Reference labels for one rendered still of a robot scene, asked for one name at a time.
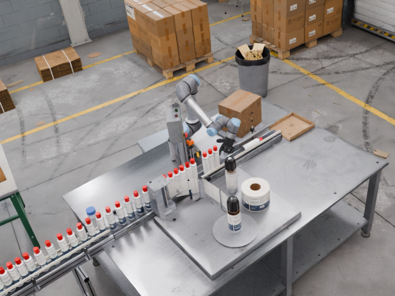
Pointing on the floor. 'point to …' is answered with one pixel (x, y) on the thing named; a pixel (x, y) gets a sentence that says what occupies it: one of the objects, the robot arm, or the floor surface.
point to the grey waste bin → (254, 78)
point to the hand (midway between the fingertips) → (220, 159)
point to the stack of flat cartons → (5, 99)
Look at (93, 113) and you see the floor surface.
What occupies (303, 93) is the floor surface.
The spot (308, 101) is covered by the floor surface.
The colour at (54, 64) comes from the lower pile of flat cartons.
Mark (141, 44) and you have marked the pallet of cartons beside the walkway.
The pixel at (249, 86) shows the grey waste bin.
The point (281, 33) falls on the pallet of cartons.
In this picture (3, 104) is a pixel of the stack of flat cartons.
